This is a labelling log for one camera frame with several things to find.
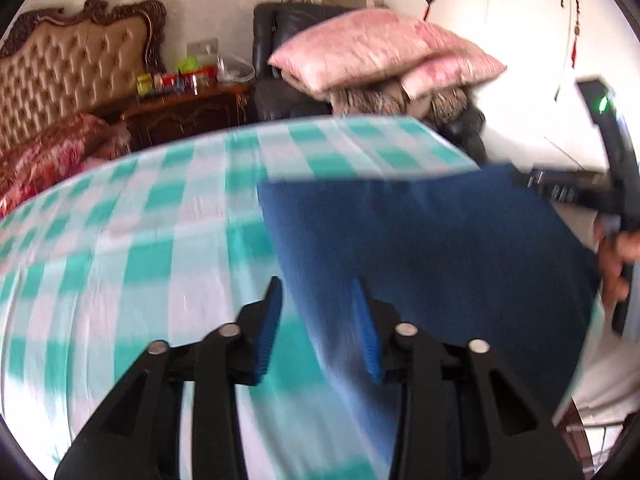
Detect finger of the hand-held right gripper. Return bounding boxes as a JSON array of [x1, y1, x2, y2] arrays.
[[512, 166, 603, 209]]

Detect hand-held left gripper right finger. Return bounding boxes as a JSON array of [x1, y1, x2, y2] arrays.
[[351, 277, 583, 480]]

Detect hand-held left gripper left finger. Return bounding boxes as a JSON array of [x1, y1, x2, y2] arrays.
[[54, 276, 284, 480]]

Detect blue denim pants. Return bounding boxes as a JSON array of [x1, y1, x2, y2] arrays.
[[257, 162, 601, 466]]

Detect person's right hand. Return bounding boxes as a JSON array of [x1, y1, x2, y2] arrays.
[[594, 215, 640, 311]]

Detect red tassel door ornament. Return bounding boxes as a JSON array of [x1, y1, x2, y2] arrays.
[[572, 0, 584, 69]]

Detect green white checked cloth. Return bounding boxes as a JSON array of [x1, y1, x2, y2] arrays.
[[0, 115, 603, 480]]

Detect small pink pillow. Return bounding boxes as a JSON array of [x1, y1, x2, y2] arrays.
[[400, 47, 507, 101]]

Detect beige plaid blanket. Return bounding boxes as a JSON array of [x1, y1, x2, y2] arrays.
[[327, 80, 471, 121]]

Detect black leather armchair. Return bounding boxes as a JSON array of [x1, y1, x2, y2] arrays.
[[251, 2, 488, 166]]

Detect dark wooden nightstand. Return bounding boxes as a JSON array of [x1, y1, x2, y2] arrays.
[[92, 81, 251, 151]]

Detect large pink pillow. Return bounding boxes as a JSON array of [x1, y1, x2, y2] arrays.
[[267, 8, 468, 95]]

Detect red floral blanket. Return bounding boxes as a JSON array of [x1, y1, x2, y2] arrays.
[[0, 112, 133, 218]]

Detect tufted leather carved headboard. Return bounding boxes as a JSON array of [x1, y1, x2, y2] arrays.
[[0, 0, 168, 156]]

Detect white cable bundle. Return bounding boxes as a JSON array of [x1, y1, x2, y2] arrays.
[[217, 52, 256, 84]]

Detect grey wall socket plate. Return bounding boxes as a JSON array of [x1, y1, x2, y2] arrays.
[[187, 37, 219, 58]]

